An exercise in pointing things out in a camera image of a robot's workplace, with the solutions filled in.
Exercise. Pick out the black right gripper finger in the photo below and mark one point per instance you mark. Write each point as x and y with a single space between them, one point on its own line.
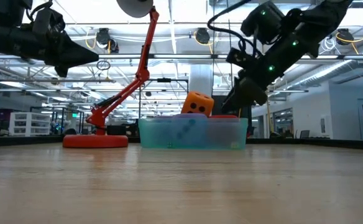
246 91

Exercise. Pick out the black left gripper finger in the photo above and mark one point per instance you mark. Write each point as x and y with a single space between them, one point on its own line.
76 54

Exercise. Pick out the large red foam die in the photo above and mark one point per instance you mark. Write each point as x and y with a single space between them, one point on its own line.
223 116

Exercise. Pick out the large orange foam die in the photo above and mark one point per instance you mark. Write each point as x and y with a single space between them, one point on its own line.
197 104

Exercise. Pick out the small lime translucent die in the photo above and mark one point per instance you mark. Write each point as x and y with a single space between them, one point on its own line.
235 145

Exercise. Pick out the large purple foam die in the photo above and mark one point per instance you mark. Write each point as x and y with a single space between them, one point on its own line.
189 115

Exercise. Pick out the small green translucent die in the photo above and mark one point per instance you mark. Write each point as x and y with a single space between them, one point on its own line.
170 145

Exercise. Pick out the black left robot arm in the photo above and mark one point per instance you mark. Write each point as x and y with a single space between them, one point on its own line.
1 40

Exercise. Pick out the white drawer shelf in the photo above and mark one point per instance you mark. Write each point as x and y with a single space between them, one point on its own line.
29 124

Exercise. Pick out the red desk lamp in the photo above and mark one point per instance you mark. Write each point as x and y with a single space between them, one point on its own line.
94 141

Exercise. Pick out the teal translucent plastic bin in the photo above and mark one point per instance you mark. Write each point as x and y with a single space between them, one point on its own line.
156 137

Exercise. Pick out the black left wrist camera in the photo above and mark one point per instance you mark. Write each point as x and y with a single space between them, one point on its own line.
46 20

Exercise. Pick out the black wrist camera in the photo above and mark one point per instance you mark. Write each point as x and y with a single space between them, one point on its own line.
262 23
46 20

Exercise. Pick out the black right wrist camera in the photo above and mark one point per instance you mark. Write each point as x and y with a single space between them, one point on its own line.
262 23

